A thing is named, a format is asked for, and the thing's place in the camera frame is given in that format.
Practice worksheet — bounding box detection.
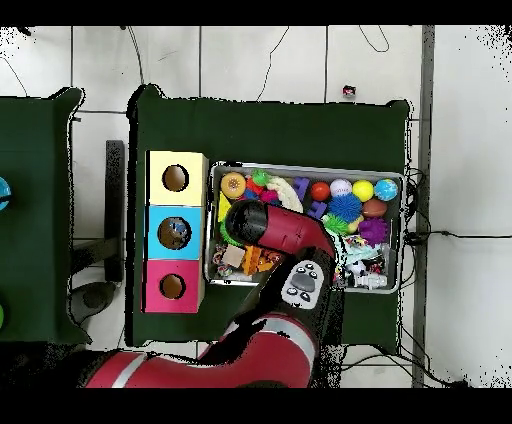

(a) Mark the dark green table cloth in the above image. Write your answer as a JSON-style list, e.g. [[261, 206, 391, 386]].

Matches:
[[126, 84, 411, 353]]

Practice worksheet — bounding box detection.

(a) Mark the toy burger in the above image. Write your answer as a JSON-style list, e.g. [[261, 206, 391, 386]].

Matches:
[[220, 171, 247, 200]]

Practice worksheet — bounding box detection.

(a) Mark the white baseball toy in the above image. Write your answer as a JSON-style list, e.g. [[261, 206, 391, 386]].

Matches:
[[330, 178, 353, 198]]

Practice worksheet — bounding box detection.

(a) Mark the black upright panel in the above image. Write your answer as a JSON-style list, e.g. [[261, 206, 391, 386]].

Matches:
[[104, 139, 126, 283]]

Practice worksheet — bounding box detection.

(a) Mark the plain blue spiky ball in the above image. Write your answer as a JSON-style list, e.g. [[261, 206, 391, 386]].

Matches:
[[327, 193, 363, 223]]

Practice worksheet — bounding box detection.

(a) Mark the dark green side table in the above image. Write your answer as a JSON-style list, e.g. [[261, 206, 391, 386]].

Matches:
[[0, 87, 93, 345]]

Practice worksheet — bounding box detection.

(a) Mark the yellow ball toy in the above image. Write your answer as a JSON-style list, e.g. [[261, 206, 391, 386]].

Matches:
[[352, 179, 376, 202]]

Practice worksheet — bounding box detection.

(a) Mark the cream knitted cloth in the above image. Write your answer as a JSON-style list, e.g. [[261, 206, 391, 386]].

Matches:
[[265, 175, 304, 213]]

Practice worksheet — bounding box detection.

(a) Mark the globe print ball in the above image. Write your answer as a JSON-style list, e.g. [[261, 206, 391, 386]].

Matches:
[[374, 178, 399, 202]]

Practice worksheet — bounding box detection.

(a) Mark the brown toy football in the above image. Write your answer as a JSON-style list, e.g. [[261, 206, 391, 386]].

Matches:
[[362, 198, 389, 218]]

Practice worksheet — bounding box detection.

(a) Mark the green spiky ball with eyes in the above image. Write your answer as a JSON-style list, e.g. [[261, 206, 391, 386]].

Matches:
[[321, 212, 351, 235]]

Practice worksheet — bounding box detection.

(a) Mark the purple spiky ball with eyes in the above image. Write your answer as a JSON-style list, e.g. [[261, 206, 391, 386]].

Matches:
[[358, 216, 390, 247]]

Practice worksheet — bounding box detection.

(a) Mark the wire mesh bin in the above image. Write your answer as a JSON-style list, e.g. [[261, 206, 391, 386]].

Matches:
[[204, 161, 404, 295]]

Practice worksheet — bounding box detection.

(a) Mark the wooden box with three holes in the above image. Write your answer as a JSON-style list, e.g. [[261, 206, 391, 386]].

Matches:
[[141, 150, 209, 314]]

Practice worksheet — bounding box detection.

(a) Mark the red orange ball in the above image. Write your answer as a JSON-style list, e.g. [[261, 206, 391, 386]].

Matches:
[[310, 180, 332, 202]]

